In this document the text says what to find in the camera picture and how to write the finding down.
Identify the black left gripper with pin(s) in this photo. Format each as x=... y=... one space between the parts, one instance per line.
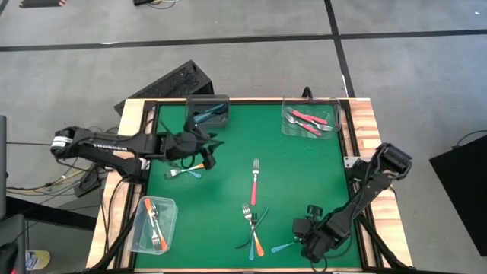
x=186 y=148

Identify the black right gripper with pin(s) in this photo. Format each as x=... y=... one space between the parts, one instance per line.
x=319 y=237

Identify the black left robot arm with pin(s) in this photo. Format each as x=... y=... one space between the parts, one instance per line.
x=114 y=144

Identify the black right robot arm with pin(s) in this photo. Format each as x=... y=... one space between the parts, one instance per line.
x=361 y=198

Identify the grey tinted plastic container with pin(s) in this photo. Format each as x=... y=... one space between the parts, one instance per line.
x=224 y=122

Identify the green table mat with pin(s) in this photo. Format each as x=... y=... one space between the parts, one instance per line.
x=258 y=129

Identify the clear plastic container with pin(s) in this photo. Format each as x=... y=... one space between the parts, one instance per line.
x=331 y=133
x=171 y=213

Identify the black perforated computer case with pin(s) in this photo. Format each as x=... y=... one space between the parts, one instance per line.
x=171 y=81

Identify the black clamp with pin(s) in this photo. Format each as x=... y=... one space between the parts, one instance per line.
x=307 y=93

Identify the black stand foot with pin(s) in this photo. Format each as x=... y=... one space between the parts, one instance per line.
x=89 y=182

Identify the black flat panel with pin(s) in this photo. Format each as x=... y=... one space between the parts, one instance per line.
x=464 y=182

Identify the black floor beam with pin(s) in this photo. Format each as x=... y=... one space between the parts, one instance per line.
x=45 y=213

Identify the yellow and white bag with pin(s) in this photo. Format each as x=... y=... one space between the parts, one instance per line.
x=38 y=260

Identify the black and orange bar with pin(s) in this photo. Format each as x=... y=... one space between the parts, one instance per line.
x=42 y=3

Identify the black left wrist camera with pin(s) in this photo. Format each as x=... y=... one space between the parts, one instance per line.
x=196 y=131

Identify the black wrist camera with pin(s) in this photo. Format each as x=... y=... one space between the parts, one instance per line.
x=315 y=211
x=196 y=131

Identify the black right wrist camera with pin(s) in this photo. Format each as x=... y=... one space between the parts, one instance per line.
x=315 y=211

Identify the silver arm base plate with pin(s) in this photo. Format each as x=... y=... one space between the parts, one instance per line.
x=352 y=161

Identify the wooden table with black frame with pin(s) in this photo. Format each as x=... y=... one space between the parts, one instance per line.
x=365 y=122

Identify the grey post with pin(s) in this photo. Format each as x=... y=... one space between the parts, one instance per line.
x=3 y=171

